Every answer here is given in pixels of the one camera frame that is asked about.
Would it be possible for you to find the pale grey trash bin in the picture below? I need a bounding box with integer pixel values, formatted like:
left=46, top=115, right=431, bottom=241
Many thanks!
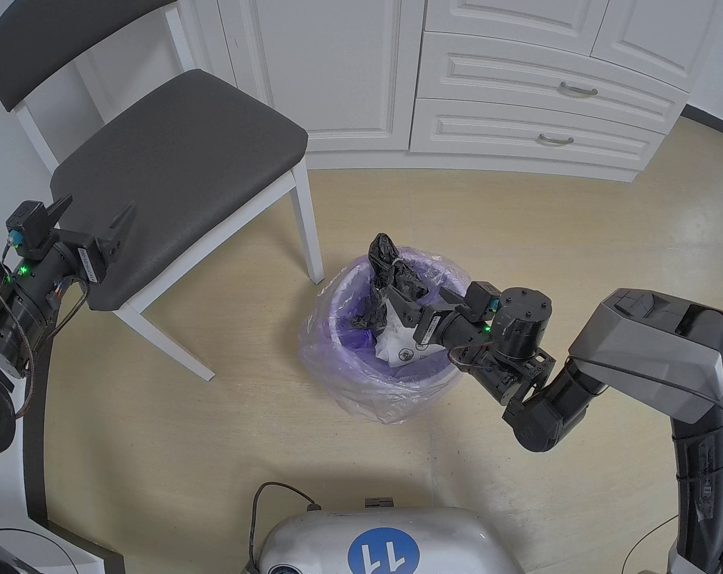
left=328, top=258, right=465, bottom=420

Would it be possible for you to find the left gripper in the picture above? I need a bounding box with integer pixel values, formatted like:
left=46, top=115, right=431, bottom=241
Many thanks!
left=16, top=195, right=137, bottom=316

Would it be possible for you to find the white wardrobe with drawers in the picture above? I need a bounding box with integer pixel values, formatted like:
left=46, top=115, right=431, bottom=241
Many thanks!
left=179, top=0, right=723, bottom=185

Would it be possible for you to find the black cable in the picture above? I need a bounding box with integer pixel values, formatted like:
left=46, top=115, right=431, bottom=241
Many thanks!
left=627, top=513, right=680, bottom=574
left=0, top=527, right=75, bottom=574
left=249, top=482, right=322, bottom=574

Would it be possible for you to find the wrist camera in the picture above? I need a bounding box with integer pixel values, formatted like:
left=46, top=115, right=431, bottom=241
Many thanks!
left=464, top=281, right=506, bottom=324
left=5, top=200, right=61, bottom=261

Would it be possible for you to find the purple plastic bag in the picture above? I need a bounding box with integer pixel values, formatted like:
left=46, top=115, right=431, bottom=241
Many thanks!
left=297, top=248, right=471, bottom=424

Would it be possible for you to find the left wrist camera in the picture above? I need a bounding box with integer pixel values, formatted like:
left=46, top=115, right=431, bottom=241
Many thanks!
left=5, top=200, right=61, bottom=261

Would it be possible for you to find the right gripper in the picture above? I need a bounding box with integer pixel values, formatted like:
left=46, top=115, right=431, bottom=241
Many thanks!
left=387, top=289, right=500, bottom=352

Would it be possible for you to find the white chair dark grey seat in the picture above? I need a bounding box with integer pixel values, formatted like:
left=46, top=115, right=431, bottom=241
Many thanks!
left=0, top=0, right=324, bottom=381

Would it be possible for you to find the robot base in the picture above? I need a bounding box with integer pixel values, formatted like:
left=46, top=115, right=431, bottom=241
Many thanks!
left=242, top=498, right=526, bottom=574

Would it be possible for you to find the black and white wrapper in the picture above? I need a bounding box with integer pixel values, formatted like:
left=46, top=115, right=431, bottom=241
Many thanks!
left=351, top=232, right=453, bottom=369

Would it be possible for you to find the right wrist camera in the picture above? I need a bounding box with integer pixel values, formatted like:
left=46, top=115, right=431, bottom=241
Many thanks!
left=464, top=281, right=506, bottom=324

